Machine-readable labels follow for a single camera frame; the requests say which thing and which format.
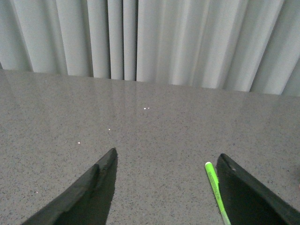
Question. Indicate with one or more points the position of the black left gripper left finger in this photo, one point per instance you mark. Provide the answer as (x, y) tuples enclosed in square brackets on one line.
[(87, 201)]

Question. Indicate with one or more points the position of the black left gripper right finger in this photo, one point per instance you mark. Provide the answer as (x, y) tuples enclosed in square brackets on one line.
[(249, 202)]

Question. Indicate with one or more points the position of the green marker pen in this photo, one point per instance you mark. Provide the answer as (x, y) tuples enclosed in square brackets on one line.
[(213, 179)]

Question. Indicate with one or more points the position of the white pleated curtain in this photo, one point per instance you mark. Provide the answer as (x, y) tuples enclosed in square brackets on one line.
[(244, 45)]

